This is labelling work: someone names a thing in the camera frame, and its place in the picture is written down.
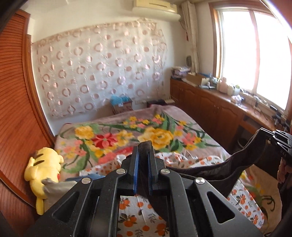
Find person's right hand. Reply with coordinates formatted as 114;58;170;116
277;158;292;183

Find yellow Pikachu plush toy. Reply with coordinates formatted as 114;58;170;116
24;147;64;215

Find window with wooden frame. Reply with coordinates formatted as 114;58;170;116
209;1;291;116

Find folded beige pants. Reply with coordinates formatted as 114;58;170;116
42;178;77;212

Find folded blue jeans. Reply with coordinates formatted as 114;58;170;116
65;173;105;182

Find cardboard box on counter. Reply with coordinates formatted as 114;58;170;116
186;73;210;86

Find cardboard box with blue item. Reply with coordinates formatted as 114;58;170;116
110;95;133;114

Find stack of papers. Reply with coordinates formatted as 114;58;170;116
171;66;191;79

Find pink circle-pattern curtain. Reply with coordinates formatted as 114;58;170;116
32;19;167;119

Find white air conditioner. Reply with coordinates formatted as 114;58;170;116
132;0;181;21

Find black pants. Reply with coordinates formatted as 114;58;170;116
138;132;280;222

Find wooden cabinet counter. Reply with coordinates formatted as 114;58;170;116
170;79;283;153

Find floral blanket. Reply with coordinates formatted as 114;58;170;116
54;105;229;180

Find white bottle on counter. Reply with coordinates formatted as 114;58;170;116
217;77;228;94

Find beige window curtain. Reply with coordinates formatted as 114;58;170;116
182;1;200;73

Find orange-print bed sheet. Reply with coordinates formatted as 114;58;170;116
84;157;264;236

